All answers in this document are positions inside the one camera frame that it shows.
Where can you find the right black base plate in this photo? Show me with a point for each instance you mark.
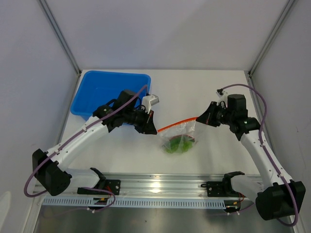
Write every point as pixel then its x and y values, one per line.
pixel 219 189

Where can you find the white slotted cable duct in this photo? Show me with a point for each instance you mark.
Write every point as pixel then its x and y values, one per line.
pixel 136 202

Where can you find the right aluminium frame post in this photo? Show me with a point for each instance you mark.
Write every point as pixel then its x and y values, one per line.
pixel 277 26

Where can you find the aluminium mounting rail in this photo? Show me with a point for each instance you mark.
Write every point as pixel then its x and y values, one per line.
pixel 134 185

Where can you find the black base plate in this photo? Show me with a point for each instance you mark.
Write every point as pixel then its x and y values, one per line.
pixel 219 189
pixel 112 186

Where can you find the green grape bunch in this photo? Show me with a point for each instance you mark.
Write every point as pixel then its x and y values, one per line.
pixel 177 145

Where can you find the aluminium frame post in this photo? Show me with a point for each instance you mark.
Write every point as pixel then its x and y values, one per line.
pixel 277 26
pixel 59 34

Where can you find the left aluminium frame post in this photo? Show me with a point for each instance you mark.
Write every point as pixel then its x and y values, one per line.
pixel 59 34

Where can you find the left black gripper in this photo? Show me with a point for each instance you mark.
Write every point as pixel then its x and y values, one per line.
pixel 149 128

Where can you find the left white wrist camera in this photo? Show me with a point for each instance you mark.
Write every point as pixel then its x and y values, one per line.
pixel 148 101

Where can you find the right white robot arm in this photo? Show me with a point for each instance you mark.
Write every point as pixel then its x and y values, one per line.
pixel 279 195

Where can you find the clear zip top bag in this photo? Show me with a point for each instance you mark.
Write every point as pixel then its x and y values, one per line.
pixel 186 126

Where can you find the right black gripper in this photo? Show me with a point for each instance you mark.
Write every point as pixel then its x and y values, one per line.
pixel 207 117

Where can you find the red chili pepper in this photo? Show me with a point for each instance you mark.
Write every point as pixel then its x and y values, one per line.
pixel 188 138

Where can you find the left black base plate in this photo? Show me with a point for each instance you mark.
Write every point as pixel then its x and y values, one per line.
pixel 112 186

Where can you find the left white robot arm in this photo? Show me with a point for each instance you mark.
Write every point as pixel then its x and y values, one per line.
pixel 51 167

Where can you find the blue plastic bin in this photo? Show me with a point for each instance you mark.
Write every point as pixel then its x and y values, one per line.
pixel 99 87

